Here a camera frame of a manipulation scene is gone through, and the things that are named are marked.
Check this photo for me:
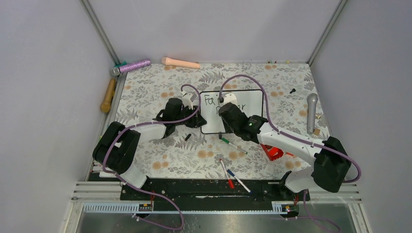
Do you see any red plastic box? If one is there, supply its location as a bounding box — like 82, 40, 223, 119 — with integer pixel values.
260, 144, 284, 161

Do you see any peach toy microphone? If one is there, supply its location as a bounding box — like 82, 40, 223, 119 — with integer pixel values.
161, 57, 200, 69

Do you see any floral table mat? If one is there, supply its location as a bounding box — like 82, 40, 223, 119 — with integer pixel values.
112, 63, 316, 180

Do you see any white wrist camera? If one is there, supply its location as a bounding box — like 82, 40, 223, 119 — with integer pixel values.
181, 91, 197, 109
218, 93, 238, 105

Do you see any blue capped marker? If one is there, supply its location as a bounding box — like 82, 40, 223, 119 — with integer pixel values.
227, 169, 252, 194

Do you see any gold toy microphone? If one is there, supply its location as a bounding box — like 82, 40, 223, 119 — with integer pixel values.
100, 78, 117, 113

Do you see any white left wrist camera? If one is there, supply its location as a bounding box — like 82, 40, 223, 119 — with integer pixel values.
181, 91, 197, 109

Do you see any red capped marker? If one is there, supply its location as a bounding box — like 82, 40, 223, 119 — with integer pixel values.
219, 159, 235, 189

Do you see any green capped marker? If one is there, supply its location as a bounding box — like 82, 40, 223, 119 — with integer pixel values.
221, 138, 248, 154

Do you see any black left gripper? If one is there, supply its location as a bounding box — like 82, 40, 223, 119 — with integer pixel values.
174, 104, 207, 128

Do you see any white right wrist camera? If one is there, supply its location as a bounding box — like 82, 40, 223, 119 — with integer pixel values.
218, 93, 238, 105

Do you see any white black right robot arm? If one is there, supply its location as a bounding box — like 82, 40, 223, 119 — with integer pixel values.
218, 103, 352, 200

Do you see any silver toy microphone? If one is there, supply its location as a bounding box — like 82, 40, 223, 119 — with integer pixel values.
307, 93, 318, 134

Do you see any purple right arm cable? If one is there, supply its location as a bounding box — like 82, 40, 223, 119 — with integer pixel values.
219, 74, 362, 231

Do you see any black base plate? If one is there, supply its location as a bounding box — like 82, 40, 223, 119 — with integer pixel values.
120, 178, 310, 211

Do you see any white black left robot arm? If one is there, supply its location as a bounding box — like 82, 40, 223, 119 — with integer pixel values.
92, 98, 207, 200

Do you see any small wooden cube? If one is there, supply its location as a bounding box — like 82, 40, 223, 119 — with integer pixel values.
313, 128, 321, 136

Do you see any small black-framed whiteboard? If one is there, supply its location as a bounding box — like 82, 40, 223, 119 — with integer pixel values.
200, 89, 264, 134

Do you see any purple glitter microphone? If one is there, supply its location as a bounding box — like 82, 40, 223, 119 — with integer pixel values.
109, 59, 151, 76

